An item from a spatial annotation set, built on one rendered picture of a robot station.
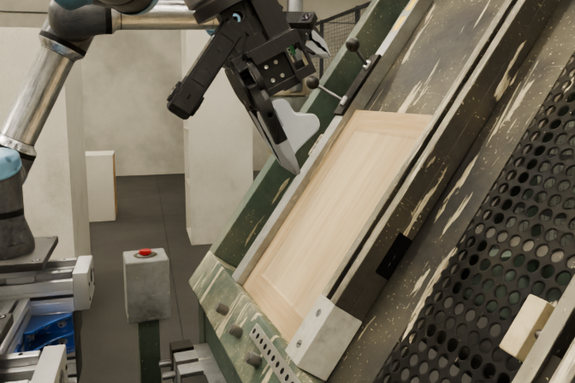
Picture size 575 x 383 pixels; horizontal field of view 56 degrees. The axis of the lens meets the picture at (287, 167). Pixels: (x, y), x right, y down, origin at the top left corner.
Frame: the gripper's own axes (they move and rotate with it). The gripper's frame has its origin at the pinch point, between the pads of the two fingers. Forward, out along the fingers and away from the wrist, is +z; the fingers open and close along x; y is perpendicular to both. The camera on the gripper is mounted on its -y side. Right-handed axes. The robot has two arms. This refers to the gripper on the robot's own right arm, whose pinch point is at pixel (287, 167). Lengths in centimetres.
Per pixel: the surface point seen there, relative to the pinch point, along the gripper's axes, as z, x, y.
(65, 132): -15, 272, -61
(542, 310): 30.4, -6.7, 19.1
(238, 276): 38, 75, -13
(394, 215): 24.3, 26.7, 17.8
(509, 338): 32.6, -5.1, 14.4
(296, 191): 26, 76, 12
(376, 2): -6, 104, 68
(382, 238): 26.8, 26.4, 13.8
